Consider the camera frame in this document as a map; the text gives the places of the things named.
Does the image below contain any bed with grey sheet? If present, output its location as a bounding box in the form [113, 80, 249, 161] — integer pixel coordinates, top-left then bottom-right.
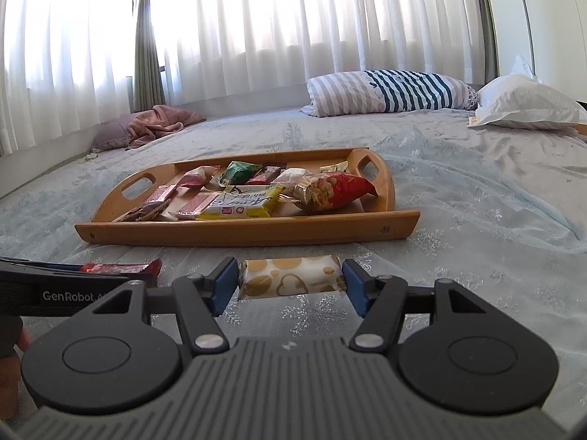
[0, 105, 587, 422]

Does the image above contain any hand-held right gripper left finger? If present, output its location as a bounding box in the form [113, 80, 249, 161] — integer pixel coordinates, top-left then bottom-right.
[92, 257, 239, 356]

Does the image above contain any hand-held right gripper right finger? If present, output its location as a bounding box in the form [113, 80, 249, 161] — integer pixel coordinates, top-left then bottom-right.
[342, 259, 498, 355]

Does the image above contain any yellow and white biscuit packet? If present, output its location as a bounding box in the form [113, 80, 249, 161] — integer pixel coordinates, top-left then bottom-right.
[197, 184, 286, 221]

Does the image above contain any white wardrobe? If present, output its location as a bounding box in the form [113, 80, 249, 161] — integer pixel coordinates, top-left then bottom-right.
[481, 0, 587, 102]

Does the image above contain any wooden serving tray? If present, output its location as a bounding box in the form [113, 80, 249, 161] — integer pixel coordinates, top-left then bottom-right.
[74, 147, 422, 247]

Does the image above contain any striped pillow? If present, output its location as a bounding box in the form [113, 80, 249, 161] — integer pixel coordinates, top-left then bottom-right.
[300, 70, 480, 117]

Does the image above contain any mauve pillow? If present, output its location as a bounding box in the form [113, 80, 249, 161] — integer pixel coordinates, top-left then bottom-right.
[89, 112, 138, 153]

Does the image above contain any green pea snack packet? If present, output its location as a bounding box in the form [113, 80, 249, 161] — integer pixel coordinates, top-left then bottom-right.
[222, 160, 263, 190]

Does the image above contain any pink crumpled cloth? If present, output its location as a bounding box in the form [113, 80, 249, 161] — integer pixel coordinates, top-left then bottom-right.
[125, 104, 207, 150]

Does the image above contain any dark red chocolate bar packet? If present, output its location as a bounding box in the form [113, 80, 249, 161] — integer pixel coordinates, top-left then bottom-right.
[80, 259, 163, 280]

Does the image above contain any red nut snack packet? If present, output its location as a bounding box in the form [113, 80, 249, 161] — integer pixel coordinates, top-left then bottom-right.
[293, 173, 377, 215]

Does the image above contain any small white snack packet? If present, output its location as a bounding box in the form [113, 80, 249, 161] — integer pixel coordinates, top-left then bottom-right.
[270, 168, 309, 193]

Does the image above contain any white sheer curtain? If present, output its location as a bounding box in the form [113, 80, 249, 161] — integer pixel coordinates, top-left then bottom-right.
[0, 0, 487, 159]

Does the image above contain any brown peanut bar packet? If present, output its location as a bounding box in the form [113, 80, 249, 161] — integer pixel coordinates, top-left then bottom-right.
[111, 201, 169, 224]

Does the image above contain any cream heart print snack packet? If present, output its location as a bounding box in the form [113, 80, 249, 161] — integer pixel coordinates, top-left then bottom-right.
[237, 254, 348, 302]

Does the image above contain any person's left hand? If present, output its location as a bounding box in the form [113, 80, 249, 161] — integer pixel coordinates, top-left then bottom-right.
[0, 329, 34, 419]

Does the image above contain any white pillow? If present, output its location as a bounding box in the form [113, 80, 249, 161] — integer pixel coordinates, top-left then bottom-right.
[467, 54, 587, 130]

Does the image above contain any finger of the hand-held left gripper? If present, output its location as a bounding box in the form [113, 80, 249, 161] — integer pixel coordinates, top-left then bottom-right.
[0, 269, 160, 289]
[0, 258, 84, 271]

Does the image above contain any green curtain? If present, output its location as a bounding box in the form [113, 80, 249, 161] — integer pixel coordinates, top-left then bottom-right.
[476, 0, 500, 84]
[133, 0, 167, 115]

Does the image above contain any long maroon snack bar packet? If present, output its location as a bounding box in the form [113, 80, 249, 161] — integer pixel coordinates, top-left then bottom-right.
[250, 162, 288, 185]

